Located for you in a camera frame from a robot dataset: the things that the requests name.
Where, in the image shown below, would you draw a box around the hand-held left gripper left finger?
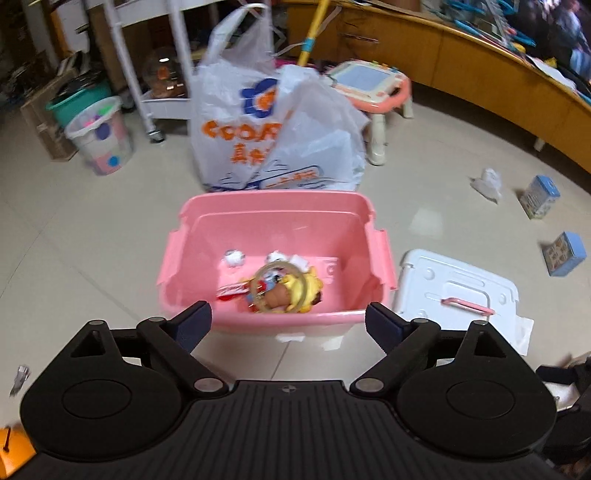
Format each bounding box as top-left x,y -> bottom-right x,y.
60,301 -> 229,397

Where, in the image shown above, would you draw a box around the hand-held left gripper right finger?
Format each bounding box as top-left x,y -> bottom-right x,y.
351,302 -> 520,395

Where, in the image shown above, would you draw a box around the red white packet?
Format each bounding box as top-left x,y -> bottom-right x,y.
217,283 -> 252,302

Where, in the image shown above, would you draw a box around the yellow dressed doll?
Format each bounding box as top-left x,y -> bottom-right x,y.
247,265 -> 324,315

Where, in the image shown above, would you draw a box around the clear tape roll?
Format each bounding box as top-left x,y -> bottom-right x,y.
249,262 -> 309,312

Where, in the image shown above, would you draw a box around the pink plastic storage box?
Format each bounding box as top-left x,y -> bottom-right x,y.
156,191 -> 398,335

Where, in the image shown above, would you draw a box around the small blue patterned box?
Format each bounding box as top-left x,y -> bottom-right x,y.
519,175 -> 561,220
542,232 -> 587,277

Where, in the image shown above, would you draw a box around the crumpled clear plastic wrapper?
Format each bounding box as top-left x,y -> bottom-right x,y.
470,168 -> 503,204

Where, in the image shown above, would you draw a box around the crinkled silver wrapper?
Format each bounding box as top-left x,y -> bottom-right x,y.
9,364 -> 31,397

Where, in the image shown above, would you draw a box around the polka dot bucket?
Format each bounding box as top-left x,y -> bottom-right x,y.
65,96 -> 134,177

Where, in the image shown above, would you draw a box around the white bag with orange print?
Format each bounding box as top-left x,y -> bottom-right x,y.
190,4 -> 289,192

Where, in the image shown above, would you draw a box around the orange plastic object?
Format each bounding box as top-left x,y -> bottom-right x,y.
0,427 -> 37,472

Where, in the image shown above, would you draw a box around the pink drawing board table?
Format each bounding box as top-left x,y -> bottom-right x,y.
323,59 -> 414,166

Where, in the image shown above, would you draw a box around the brown cardboard box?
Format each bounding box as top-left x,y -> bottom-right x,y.
21,69 -> 79,160

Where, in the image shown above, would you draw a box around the glass snow globe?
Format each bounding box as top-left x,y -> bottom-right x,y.
142,46 -> 186,99

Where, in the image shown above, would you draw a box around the green plastic tub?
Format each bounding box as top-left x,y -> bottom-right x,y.
46,83 -> 114,125

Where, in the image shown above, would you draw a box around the white wheeled trolley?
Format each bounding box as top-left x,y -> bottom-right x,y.
104,0 -> 222,141

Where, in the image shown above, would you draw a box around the yellow stick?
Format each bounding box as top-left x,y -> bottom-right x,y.
295,0 -> 331,68

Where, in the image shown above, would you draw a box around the white papers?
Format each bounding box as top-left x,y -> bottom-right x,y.
526,55 -> 591,95

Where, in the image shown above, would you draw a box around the clutter of blue toys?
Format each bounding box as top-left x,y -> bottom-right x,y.
434,0 -> 539,51

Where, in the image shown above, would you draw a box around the white lid with pink handle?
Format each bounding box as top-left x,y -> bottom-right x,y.
392,249 -> 534,356

